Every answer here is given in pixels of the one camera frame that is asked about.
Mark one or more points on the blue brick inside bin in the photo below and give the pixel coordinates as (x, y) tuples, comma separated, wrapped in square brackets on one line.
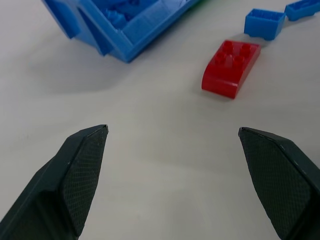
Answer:
[(118, 15)]

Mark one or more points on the blue long building brick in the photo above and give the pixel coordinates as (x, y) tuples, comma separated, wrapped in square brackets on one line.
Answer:
[(301, 10)]

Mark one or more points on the blue plastic brick structure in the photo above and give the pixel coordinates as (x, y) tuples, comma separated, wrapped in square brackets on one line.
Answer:
[(140, 32)]

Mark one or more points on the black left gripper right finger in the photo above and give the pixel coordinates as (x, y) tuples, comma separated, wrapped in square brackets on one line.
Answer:
[(282, 180)]

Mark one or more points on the blue square building brick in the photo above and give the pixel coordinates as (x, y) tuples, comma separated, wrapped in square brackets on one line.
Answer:
[(264, 23)]

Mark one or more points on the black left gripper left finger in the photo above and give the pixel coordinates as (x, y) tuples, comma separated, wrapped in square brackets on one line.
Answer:
[(62, 185)]

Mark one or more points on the red curved building brick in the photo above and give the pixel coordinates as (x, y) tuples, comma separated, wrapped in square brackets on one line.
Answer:
[(231, 67)]

